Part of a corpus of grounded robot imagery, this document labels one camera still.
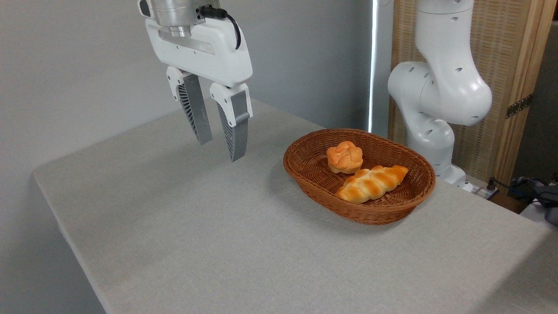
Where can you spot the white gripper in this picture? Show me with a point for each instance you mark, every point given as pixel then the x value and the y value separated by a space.
pixel 209 52

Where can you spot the round knotted bread roll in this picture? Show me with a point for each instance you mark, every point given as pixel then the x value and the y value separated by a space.
pixel 344 157

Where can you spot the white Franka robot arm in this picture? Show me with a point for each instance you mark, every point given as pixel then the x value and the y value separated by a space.
pixel 444 87

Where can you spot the long braided bread loaf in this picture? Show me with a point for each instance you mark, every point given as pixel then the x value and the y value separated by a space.
pixel 370 185

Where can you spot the brown wicker basket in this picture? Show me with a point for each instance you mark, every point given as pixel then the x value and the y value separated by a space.
pixel 314 179

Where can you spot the wooden rattan folding screen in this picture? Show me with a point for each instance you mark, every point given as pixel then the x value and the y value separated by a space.
pixel 505 52

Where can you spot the dark metal screen hinge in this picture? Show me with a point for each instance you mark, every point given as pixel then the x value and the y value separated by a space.
pixel 518 106

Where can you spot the grey bundled object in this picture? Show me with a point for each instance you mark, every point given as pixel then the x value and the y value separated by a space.
pixel 549 205

